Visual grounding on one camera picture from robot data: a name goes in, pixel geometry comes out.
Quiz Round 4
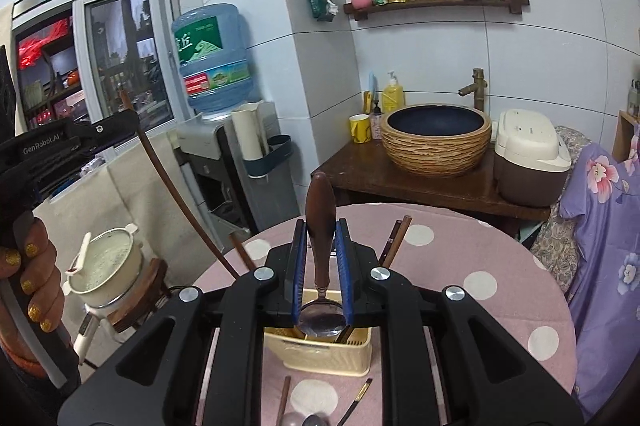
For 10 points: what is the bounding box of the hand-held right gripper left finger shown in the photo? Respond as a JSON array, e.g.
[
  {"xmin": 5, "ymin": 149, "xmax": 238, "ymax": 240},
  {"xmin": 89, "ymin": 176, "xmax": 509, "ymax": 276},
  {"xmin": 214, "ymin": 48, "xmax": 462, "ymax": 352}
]
[{"xmin": 57, "ymin": 220, "xmax": 308, "ymax": 426}]

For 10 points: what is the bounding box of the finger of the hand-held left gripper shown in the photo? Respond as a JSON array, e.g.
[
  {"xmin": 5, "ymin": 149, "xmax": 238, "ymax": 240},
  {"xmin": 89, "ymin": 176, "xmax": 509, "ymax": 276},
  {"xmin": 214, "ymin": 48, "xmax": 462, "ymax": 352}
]
[{"xmin": 65, "ymin": 110, "xmax": 141, "ymax": 154}]

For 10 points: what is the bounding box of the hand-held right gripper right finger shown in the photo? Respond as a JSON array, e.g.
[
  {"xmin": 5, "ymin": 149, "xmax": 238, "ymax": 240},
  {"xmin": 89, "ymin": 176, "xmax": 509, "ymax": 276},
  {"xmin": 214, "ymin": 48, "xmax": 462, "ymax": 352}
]
[{"xmin": 336, "ymin": 218, "xmax": 586, "ymax": 426}]

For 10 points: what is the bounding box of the dark thin chopstick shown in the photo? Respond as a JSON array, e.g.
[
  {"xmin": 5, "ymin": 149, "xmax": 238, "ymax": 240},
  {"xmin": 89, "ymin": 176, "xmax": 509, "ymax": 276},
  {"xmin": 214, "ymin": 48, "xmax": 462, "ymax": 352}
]
[
  {"xmin": 385, "ymin": 215, "xmax": 413, "ymax": 268},
  {"xmin": 380, "ymin": 220, "xmax": 403, "ymax": 266},
  {"xmin": 336, "ymin": 378, "xmax": 374, "ymax": 426}
]

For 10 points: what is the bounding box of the brown wooden chopstick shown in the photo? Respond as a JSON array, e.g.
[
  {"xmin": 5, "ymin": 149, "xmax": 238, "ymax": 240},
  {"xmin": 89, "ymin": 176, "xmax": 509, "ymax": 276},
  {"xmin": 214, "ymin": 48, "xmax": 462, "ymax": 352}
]
[
  {"xmin": 119, "ymin": 89, "xmax": 241, "ymax": 280},
  {"xmin": 276, "ymin": 376, "xmax": 292, "ymax": 426},
  {"xmin": 229, "ymin": 233, "xmax": 257, "ymax": 272}
]

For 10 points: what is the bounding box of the wooden handle steel spoon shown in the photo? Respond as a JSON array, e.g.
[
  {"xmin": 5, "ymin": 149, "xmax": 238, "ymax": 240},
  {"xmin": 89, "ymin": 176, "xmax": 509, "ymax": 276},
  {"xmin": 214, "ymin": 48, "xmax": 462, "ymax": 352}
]
[{"xmin": 298, "ymin": 172, "xmax": 347, "ymax": 338}]

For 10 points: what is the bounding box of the cream plastic utensil holder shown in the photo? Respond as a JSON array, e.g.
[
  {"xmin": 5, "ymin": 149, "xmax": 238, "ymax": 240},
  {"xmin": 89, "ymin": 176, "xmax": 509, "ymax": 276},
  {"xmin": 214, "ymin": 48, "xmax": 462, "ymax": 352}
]
[{"xmin": 263, "ymin": 288, "xmax": 373, "ymax": 377}]

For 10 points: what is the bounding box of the person's left hand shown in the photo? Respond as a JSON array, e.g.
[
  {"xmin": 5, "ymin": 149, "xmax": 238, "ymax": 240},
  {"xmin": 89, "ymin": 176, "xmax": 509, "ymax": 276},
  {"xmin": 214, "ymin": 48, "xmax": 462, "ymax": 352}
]
[{"xmin": 0, "ymin": 217, "xmax": 65, "ymax": 359}]

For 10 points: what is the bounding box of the wooden display shelf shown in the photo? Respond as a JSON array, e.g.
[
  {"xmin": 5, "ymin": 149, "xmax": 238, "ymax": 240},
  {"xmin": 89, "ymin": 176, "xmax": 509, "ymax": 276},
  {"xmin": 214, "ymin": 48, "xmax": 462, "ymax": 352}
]
[{"xmin": 15, "ymin": 18, "xmax": 86, "ymax": 129}]

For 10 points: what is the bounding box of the sliding glass window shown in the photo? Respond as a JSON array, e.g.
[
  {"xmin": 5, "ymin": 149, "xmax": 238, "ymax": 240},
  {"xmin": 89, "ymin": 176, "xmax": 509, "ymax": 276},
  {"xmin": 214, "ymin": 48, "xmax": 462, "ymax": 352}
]
[{"xmin": 12, "ymin": 0, "xmax": 181, "ymax": 127}]

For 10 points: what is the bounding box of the beige cloth cover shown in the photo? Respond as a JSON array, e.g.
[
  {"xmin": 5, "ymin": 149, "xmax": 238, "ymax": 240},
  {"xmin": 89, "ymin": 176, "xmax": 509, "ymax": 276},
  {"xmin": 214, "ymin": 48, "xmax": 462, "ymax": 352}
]
[{"xmin": 30, "ymin": 141, "xmax": 251, "ymax": 302}]

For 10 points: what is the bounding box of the grey water dispenser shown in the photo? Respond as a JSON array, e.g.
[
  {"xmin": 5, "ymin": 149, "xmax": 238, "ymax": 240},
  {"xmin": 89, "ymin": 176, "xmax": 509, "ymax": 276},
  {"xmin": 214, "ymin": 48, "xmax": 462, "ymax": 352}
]
[{"xmin": 175, "ymin": 101, "xmax": 281, "ymax": 237}]

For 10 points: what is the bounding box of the dark wooden washstand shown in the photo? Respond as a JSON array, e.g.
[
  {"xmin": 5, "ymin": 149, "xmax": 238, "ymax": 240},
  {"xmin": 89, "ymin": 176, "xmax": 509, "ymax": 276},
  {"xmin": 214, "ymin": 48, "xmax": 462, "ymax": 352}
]
[{"xmin": 310, "ymin": 136, "xmax": 551, "ymax": 237}]

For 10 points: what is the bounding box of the white rice paddle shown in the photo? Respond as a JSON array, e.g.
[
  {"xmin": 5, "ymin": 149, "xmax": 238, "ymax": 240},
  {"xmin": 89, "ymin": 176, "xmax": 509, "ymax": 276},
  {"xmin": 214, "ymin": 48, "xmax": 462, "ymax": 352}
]
[{"xmin": 67, "ymin": 232, "xmax": 92, "ymax": 277}]

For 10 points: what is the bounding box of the pink polka dot tablecloth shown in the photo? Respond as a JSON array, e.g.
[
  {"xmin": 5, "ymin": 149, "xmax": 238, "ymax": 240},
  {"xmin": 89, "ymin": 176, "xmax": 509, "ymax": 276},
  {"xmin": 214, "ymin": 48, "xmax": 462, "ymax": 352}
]
[{"xmin": 192, "ymin": 203, "xmax": 578, "ymax": 426}]

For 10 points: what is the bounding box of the blue water bottle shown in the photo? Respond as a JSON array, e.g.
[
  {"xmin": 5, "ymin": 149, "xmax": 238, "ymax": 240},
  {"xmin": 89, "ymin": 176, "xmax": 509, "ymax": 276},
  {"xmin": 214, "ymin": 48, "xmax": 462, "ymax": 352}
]
[{"xmin": 171, "ymin": 3, "xmax": 261, "ymax": 114}]

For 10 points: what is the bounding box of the paper towel roll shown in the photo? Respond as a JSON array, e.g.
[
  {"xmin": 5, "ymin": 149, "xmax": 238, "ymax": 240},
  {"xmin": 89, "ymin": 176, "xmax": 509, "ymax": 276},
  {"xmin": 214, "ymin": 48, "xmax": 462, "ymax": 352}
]
[{"xmin": 231, "ymin": 102, "xmax": 273, "ymax": 159}]

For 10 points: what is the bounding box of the cream electric cooking pot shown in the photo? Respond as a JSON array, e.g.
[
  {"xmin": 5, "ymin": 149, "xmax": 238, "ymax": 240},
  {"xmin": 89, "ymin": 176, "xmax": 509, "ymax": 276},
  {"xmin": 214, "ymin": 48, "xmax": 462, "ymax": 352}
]
[{"xmin": 62, "ymin": 223, "xmax": 148, "ymax": 359}]

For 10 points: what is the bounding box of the yellow cup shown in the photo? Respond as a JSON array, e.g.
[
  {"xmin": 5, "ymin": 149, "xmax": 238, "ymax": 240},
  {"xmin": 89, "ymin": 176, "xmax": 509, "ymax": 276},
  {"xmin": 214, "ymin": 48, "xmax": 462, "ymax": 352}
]
[{"xmin": 349, "ymin": 113, "xmax": 372, "ymax": 143}]

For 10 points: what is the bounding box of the small clear pump bottle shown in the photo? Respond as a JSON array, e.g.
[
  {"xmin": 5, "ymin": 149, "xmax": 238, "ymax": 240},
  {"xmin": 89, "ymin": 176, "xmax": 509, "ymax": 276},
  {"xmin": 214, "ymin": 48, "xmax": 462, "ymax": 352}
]
[{"xmin": 370, "ymin": 102, "xmax": 385, "ymax": 142}]

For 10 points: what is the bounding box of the woven pattern wash basin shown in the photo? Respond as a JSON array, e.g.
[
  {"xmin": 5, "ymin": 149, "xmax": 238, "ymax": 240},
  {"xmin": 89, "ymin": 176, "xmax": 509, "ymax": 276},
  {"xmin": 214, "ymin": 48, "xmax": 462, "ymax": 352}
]
[{"xmin": 381, "ymin": 104, "xmax": 493, "ymax": 177}]

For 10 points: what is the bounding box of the dark wooden chair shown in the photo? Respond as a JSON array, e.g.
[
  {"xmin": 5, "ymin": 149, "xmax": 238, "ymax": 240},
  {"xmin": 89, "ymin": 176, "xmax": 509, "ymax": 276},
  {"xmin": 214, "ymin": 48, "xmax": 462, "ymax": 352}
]
[{"xmin": 107, "ymin": 258, "xmax": 173, "ymax": 334}]

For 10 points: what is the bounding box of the yellow soap pump bottle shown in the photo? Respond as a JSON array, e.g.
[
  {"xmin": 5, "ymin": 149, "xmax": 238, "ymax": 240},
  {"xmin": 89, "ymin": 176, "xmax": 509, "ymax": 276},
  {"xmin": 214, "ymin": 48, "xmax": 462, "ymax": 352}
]
[{"xmin": 381, "ymin": 71, "xmax": 407, "ymax": 114}]

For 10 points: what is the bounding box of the paisley fabric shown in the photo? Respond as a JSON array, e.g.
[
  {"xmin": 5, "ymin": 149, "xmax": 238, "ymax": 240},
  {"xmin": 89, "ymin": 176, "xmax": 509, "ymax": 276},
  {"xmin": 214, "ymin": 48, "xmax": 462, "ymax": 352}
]
[{"xmin": 530, "ymin": 126, "xmax": 591, "ymax": 302}]

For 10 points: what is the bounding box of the cream brown rice cooker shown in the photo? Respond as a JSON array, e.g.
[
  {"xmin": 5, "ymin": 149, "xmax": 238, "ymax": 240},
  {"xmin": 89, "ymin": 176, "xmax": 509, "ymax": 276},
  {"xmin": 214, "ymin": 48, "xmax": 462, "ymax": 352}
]
[{"xmin": 492, "ymin": 108, "xmax": 572, "ymax": 208}]

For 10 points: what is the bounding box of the bronze bamboo faucet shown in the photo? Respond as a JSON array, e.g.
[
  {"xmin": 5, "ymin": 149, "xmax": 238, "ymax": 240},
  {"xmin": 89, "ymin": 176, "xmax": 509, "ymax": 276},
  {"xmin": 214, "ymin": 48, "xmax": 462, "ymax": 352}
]
[{"xmin": 458, "ymin": 67, "xmax": 488, "ymax": 109}]

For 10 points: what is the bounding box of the purple floral cloth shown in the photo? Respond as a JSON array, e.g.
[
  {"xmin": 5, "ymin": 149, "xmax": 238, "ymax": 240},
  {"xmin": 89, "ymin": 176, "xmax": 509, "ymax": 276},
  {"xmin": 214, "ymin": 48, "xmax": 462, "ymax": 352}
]
[{"xmin": 559, "ymin": 141, "xmax": 640, "ymax": 422}]

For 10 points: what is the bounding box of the small wooden shelf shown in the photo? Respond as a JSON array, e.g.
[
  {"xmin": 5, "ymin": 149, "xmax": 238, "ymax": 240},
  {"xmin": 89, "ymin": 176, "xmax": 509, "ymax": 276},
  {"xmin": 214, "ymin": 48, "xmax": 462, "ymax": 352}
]
[{"xmin": 612, "ymin": 110, "xmax": 640, "ymax": 162}]

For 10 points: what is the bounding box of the blue wall cup holder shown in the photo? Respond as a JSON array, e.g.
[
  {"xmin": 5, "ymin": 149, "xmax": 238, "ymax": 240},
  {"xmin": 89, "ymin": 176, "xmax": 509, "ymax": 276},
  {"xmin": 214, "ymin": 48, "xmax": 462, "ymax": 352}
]
[{"xmin": 243, "ymin": 134, "xmax": 293, "ymax": 179}]

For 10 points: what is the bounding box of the white strap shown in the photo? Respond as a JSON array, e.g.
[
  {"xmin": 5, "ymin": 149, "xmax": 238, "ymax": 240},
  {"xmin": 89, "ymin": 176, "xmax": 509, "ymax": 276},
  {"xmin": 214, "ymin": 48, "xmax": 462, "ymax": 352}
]
[{"xmin": 0, "ymin": 281, "xmax": 68, "ymax": 389}]

